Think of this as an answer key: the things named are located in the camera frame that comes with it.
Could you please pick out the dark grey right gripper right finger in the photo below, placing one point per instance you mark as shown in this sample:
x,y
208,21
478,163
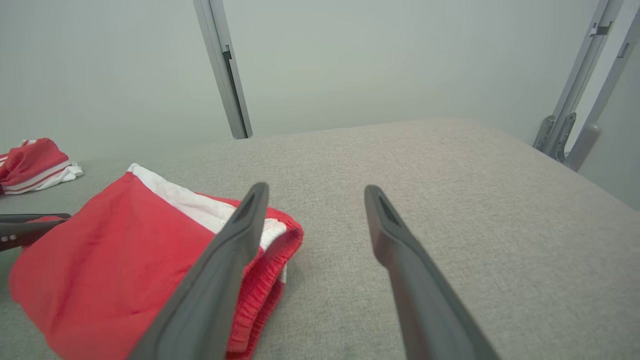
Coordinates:
x,y
425,310

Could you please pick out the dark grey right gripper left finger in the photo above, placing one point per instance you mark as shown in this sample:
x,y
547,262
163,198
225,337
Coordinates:
x,y
210,300

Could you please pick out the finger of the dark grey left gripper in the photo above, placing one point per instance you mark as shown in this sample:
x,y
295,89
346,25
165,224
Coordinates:
x,y
30,218
20,234

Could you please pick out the red Bulls 23 jersey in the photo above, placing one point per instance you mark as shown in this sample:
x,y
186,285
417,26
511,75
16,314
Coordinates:
x,y
35,160

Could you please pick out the red shorts with white stripes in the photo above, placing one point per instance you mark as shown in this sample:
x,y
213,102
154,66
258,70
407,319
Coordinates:
x,y
110,260

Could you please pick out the slim grey wall frame post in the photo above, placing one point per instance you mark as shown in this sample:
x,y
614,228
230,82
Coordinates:
x,y
225,75

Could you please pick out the grey partition post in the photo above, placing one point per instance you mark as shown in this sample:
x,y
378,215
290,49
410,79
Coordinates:
x,y
582,145
580,80

